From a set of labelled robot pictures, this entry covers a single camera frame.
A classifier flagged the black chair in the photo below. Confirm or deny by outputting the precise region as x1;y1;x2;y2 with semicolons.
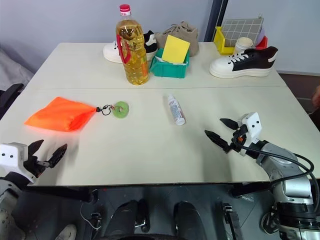
0;83;25;120

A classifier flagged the yellow plastic bin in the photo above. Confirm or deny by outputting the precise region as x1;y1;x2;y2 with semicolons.
213;26;237;56

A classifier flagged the white paper cup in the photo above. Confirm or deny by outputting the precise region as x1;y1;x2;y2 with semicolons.
234;37;253;54

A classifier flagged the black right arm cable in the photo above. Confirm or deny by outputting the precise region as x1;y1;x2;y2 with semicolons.
240;146;315;191

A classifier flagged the beige lace-up shoe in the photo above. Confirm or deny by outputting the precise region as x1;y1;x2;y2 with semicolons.
154;20;200;58

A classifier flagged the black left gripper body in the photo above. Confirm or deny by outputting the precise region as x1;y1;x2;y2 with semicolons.
23;156;51;180

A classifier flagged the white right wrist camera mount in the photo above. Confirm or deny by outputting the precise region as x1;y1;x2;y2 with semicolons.
237;111;263;157

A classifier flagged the cooking oil bottle red cap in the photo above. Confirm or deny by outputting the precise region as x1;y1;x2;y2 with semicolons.
115;4;150;87

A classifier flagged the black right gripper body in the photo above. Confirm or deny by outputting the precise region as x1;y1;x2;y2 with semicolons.
223;124;249;154

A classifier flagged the red plastic bin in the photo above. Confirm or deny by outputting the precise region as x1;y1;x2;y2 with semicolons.
255;35;269;50

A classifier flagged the grey checked cloth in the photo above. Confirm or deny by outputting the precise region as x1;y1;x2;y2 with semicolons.
221;15;265;48

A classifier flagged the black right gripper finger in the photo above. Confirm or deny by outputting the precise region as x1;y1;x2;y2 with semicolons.
204;129;229;151
219;117;240;131

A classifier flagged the bystander bare hand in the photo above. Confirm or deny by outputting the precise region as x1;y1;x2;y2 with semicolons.
312;84;320;109

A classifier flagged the green ring pendant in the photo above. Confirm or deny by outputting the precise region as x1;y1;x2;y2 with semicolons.
96;100;130;120

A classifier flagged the white black platform sneaker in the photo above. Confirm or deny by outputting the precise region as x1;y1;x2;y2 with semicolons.
208;46;279;79

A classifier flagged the orange fabric pouch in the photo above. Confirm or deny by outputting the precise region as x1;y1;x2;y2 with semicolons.
24;96;97;132

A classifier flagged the green plastic bin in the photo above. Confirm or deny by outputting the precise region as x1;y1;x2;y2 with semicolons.
149;48;191;79

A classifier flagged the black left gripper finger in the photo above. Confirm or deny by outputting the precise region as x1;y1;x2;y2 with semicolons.
47;143;68;168
27;139;45;163

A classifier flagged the dark rounded shape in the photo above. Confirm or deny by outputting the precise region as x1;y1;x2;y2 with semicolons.
103;200;141;240
172;200;205;240

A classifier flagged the dark vertical post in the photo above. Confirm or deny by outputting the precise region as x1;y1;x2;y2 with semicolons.
204;0;230;43

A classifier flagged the grey fabric cover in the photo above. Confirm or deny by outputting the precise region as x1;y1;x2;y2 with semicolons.
0;46;35;87

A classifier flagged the white spray bottle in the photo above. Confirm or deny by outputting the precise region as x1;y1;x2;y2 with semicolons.
163;94;187;127

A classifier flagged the yellow sponge cloth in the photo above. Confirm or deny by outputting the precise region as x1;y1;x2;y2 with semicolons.
161;34;191;64

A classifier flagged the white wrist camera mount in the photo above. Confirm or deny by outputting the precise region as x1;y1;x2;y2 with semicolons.
0;142;37;185
237;111;263;157

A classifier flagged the grey bystander shoe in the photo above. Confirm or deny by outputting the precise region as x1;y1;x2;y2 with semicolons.
55;223;78;240

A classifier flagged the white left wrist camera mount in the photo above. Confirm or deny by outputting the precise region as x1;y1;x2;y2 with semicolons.
0;142;37;185

